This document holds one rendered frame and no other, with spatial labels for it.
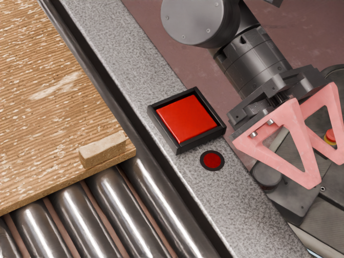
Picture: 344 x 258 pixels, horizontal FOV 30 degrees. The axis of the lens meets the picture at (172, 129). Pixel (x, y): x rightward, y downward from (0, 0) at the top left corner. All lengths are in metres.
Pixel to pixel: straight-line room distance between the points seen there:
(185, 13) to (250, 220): 0.31
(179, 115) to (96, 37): 0.19
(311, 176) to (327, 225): 1.03
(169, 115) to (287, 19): 1.58
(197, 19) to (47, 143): 0.31
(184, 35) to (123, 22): 0.41
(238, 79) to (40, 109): 0.31
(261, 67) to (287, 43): 1.68
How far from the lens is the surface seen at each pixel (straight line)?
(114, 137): 0.77
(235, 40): 0.62
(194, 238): 0.75
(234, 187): 0.80
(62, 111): 0.82
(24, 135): 0.81
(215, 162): 0.81
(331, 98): 0.67
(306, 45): 2.30
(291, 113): 0.55
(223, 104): 2.06
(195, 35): 0.55
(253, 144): 0.57
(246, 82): 0.61
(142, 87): 0.88
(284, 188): 1.58
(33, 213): 0.77
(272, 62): 0.61
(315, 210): 1.62
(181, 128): 0.82
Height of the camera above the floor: 1.59
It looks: 54 degrees down
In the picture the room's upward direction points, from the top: 9 degrees clockwise
